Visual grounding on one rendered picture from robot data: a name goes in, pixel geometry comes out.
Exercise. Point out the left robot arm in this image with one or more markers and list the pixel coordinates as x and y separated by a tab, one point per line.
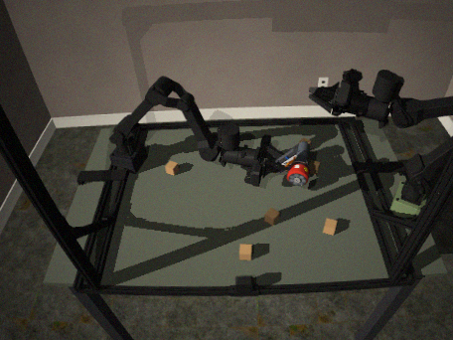
209	144

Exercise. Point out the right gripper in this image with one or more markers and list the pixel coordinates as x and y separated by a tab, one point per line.
357	105

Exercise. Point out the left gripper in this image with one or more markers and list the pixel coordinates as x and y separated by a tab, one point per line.
248	157

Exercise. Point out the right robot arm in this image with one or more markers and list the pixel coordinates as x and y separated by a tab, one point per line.
420	168

